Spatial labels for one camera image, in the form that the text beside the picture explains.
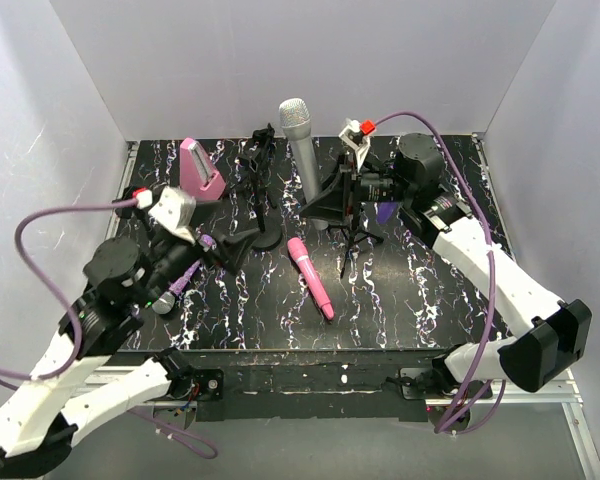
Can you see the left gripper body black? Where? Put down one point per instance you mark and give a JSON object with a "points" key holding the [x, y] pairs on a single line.
{"points": [[212, 245]]}

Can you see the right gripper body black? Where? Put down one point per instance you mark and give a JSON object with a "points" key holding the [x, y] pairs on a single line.
{"points": [[349, 185]]}

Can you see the purple matte microphone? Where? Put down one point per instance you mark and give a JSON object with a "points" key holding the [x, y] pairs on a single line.
{"points": [[384, 212]]}

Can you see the purple glitter microphone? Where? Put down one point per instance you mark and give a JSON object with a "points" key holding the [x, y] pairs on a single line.
{"points": [[165, 304]]}

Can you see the black round-base clip stand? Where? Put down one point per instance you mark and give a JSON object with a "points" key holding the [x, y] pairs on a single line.
{"points": [[270, 234]]}

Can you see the silver grey microphone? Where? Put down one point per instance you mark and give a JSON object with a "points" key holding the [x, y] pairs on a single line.
{"points": [[295, 121]]}

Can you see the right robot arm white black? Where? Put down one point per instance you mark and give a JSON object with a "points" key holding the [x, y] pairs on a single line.
{"points": [[547, 336]]}

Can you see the black folded tripod stand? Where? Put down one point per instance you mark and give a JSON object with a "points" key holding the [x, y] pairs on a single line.
{"points": [[264, 142]]}

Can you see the black left-edge clip stand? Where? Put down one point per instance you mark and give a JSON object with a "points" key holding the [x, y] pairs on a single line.
{"points": [[130, 197]]}

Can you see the pink microphone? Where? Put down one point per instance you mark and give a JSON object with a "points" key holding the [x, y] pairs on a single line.
{"points": [[300, 256]]}

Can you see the pink metronome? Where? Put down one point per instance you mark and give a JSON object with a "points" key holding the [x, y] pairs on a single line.
{"points": [[198, 176]]}

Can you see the black tripod shock-mount stand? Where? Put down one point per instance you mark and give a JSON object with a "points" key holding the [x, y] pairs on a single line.
{"points": [[354, 234]]}

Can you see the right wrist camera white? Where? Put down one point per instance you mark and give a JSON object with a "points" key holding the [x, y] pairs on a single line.
{"points": [[357, 136]]}

